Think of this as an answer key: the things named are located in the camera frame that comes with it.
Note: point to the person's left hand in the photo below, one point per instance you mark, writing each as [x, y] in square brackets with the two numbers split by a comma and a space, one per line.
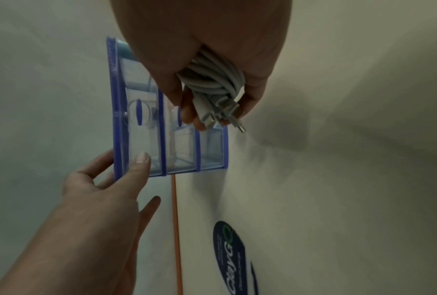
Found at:
[94, 230]

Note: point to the person's right hand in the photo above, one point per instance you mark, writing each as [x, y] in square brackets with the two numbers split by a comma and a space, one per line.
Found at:
[204, 23]

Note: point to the purple plastic drawer organizer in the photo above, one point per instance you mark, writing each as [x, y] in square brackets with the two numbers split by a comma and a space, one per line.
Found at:
[111, 86]

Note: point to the round purple sticker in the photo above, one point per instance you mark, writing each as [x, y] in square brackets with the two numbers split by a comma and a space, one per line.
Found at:
[233, 259]

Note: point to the cream white table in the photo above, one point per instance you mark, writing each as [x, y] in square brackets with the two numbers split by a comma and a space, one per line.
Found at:
[313, 201]

